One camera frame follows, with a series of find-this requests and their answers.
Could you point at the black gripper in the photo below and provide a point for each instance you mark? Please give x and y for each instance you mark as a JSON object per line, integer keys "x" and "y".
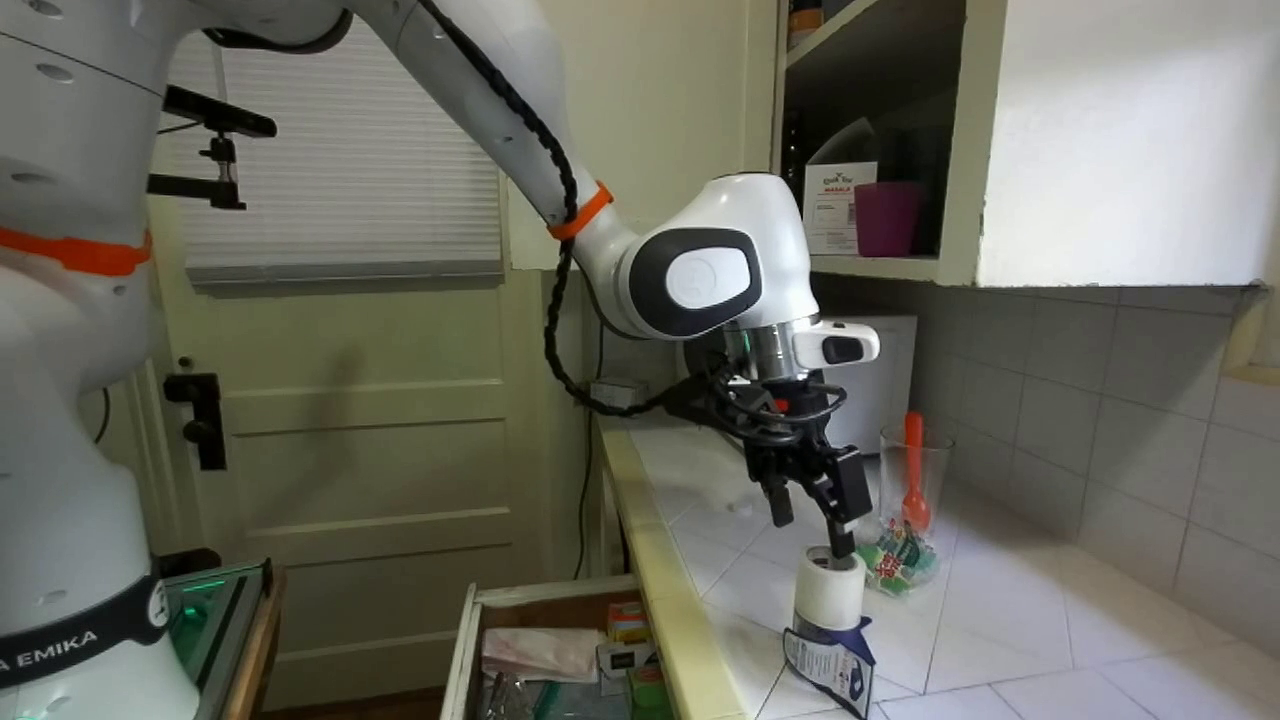
{"x": 800, "y": 434}

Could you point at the white masking tape roll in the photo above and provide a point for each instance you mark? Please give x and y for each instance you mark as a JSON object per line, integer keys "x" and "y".
{"x": 831, "y": 595}

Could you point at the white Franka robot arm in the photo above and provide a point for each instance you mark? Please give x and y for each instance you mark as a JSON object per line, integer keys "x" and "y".
{"x": 720, "y": 265}

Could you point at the cabinet door with green knob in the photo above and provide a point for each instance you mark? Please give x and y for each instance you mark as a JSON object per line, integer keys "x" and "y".
{"x": 666, "y": 106}

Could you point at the clear drinking glass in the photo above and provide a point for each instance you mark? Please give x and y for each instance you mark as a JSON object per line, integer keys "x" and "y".
{"x": 888, "y": 480}

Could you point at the green candy plastic bag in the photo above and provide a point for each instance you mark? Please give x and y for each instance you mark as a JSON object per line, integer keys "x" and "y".
{"x": 897, "y": 563}

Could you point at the orange plastic spoon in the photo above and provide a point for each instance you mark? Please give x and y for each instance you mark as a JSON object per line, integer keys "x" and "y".
{"x": 912, "y": 461}

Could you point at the white microwave oven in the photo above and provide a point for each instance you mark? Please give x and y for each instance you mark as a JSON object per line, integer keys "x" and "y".
{"x": 873, "y": 401}

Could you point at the white cloth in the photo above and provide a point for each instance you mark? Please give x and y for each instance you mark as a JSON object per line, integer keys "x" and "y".
{"x": 542, "y": 653}

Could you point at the white paper bag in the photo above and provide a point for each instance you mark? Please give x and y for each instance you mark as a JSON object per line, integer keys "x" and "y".
{"x": 833, "y": 215}

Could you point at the purple cup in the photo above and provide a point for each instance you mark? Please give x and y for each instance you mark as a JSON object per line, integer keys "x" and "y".
{"x": 888, "y": 220}

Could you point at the open wooden drawer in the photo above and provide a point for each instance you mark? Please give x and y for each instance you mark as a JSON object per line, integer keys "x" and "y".
{"x": 463, "y": 653}

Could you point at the pale green panel door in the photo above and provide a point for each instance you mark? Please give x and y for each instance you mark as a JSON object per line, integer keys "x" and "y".
{"x": 384, "y": 466}

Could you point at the white window blind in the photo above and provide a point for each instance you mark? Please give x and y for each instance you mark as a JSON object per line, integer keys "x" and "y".
{"x": 363, "y": 162}

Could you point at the green-lit robot cart box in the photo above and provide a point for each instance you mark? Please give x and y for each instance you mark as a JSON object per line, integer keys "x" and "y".
{"x": 200, "y": 615}

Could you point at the black door latch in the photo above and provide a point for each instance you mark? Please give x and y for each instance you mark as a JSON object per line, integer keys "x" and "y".
{"x": 200, "y": 415}

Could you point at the wall power outlet adapter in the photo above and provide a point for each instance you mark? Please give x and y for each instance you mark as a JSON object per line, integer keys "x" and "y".
{"x": 614, "y": 398}

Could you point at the narrow pale green wall cabinet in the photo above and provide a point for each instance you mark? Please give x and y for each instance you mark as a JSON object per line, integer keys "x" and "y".
{"x": 1121, "y": 133}

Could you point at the black camera on stand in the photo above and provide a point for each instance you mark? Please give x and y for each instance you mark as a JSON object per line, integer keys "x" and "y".
{"x": 221, "y": 112}

